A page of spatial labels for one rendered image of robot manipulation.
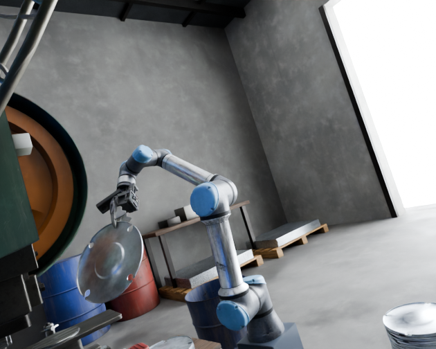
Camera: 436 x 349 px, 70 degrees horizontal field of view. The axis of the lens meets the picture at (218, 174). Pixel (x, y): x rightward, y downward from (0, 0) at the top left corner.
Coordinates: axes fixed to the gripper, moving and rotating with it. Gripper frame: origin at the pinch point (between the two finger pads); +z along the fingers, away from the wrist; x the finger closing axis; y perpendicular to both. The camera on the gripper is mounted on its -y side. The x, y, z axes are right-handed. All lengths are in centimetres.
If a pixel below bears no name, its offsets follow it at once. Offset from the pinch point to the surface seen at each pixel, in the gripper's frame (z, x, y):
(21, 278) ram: 30.2, -21.9, -10.0
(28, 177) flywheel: -23.4, -18.7, -31.6
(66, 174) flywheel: -26.5, -11.9, -19.4
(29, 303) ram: 34.8, -16.8, -9.9
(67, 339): 40.3, -3.9, -6.2
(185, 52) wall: -500, 122, -3
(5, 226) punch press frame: 27.3, -37.8, -2.2
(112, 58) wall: -422, 63, -103
